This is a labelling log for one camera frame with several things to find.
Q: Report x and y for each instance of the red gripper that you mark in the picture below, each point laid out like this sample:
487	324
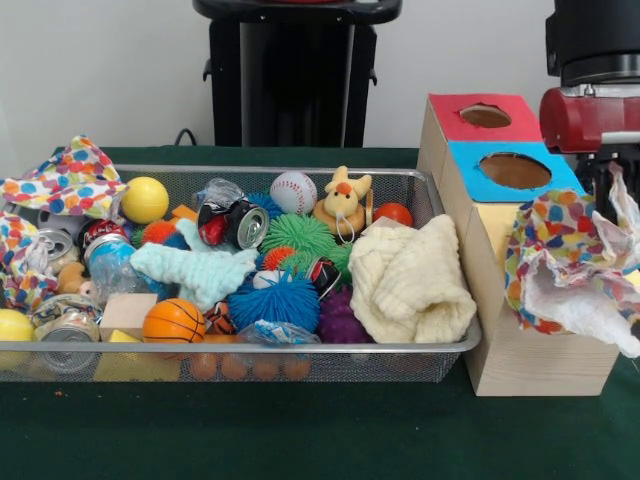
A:
575	120

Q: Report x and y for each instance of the polka dot cloth white backing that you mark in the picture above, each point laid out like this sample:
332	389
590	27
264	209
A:
550	235

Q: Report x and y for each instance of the cream muslin cloth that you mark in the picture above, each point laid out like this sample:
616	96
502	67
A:
410	280

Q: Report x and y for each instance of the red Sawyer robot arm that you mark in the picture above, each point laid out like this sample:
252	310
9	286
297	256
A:
595	40

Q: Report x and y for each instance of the wooden box with three holes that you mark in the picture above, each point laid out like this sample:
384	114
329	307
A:
525	365

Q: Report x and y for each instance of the silver mesh bin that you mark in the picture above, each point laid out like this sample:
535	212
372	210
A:
250	346

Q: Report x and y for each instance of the yellow plush chick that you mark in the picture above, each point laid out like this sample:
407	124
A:
342	200

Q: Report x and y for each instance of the white toy baseball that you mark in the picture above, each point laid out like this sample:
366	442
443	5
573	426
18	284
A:
293	192

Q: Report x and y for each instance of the green spiky puffer ball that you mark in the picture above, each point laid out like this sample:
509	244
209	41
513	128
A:
297	235

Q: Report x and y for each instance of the blue spiky puffer ball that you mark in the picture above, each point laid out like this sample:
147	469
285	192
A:
275	305

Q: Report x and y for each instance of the dark green table cloth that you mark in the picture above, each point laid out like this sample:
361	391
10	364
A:
300	435

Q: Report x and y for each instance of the light blue muslin cloth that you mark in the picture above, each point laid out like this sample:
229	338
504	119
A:
200	270

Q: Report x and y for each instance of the orange toy basketball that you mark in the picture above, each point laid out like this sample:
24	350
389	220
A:
172	322

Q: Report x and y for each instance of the yellow ball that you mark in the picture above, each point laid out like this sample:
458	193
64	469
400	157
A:
145	200

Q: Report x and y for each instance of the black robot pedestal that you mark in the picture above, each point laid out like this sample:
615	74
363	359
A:
300	75

